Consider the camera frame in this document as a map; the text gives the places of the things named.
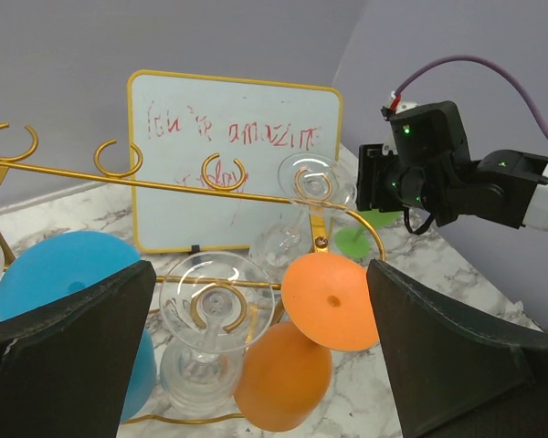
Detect yellow framed whiteboard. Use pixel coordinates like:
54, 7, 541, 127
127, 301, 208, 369
127, 70, 343, 253

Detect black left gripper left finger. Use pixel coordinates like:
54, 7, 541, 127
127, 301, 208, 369
0, 259, 158, 438

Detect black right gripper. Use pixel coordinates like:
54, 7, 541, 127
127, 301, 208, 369
357, 100, 471, 226

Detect green plastic wine glass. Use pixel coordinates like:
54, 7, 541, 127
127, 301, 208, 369
334, 210, 401, 259

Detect blue plastic wine glass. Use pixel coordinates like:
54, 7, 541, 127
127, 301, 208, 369
0, 231, 156, 422

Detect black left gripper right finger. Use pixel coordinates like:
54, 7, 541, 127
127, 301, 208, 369
366, 260, 548, 437

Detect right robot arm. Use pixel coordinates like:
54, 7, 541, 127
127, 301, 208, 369
356, 100, 548, 235

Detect gold wire wine glass rack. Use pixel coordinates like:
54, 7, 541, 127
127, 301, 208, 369
0, 122, 387, 426

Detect orange plastic wine glass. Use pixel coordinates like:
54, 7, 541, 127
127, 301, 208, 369
234, 252, 379, 433

